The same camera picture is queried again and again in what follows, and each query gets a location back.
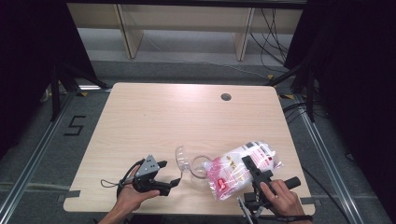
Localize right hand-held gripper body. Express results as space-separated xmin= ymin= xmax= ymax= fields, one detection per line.
xmin=237 ymin=167 xmax=302 ymax=224

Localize bundle of hanging black cables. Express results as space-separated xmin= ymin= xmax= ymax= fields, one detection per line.
xmin=248 ymin=7 xmax=291 ymax=75

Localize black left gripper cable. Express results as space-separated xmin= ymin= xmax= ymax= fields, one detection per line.
xmin=117 ymin=158 xmax=147 ymax=199

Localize red and white sugar bag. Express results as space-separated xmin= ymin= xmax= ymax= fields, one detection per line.
xmin=204 ymin=140 xmax=285 ymax=202

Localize black curtain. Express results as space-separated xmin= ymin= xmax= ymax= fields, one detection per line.
xmin=283 ymin=0 xmax=396 ymax=217
xmin=0 ymin=0 xmax=98 ymax=158

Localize beige wooden shelf unit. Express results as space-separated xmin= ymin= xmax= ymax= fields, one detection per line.
xmin=66 ymin=3 xmax=304 ymax=62

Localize person's left hand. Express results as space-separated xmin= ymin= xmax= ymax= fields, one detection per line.
xmin=116 ymin=164 xmax=162 ymax=213

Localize black floor cable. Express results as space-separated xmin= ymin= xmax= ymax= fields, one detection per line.
xmin=302 ymin=167 xmax=353 ymax=224

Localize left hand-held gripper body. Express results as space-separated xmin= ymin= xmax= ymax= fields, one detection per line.
xmin=132 ymin=154 xmax=173 ymax=197

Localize black metal stand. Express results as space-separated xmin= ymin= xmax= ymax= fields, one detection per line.
xmin=264 ymin=63 xmax=316 ymax=123
xmin=49 ymin=61 xmax=110 ymax=123

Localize person's right hand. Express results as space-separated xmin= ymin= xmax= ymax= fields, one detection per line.
xmin=259 ymin=179 xmax=308 ymax=217

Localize aluminium floor rail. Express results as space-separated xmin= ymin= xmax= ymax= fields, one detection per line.
xmin=0 ymin=91 xmax=78 ymax=220
xmin=293 ymin=94 xmax=366 ymax=224

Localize black coiled floor cables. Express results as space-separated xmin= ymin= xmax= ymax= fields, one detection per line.
xmin=282 ymin=102 xmax=313 ymax=124

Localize thin grey cord loop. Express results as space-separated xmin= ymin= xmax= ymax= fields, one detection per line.
xmin=100 ymin=178 xmax=121 ymax=189

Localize clear plastic jar with lid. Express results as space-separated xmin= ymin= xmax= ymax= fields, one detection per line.
xmin=175 ymin=145 xmax=217 ymax=189

